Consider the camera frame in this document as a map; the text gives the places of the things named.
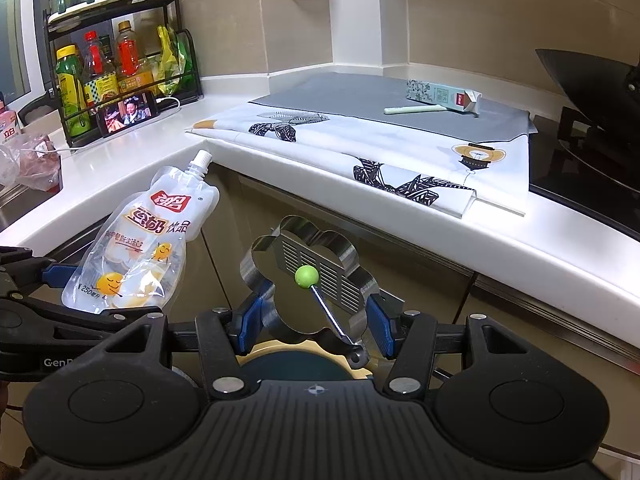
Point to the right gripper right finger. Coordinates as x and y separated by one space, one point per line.
384 312

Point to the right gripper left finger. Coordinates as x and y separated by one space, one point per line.
247 320

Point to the metal flower shaped slicer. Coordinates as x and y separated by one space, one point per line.
325 264

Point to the clear drink pouch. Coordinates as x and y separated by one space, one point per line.
138 258

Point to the white green toothbrush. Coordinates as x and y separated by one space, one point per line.
415 109

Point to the white blue toothpaste box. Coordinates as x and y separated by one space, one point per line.
460 100

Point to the blue bin with beige rim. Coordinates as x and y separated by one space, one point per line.
305 362

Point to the white patterned tea towel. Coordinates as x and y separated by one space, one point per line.
427 168

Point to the pink plastic bag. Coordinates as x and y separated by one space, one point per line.
30 161

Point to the green drink bottle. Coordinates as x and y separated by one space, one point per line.
68 73

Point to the grey drying mat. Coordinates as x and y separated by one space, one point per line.
367 96

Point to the smartphone showing video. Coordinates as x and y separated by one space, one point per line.
127 112

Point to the black stove top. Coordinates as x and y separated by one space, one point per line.
572 163

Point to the yellow green snack bag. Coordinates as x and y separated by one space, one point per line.
174 65

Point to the orange oil bottle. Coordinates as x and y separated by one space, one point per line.
135 73

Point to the red cap sauce bottle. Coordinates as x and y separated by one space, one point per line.
100 81

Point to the black wok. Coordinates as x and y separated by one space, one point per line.
602 128

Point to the black spice rack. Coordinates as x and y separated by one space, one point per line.
116 63

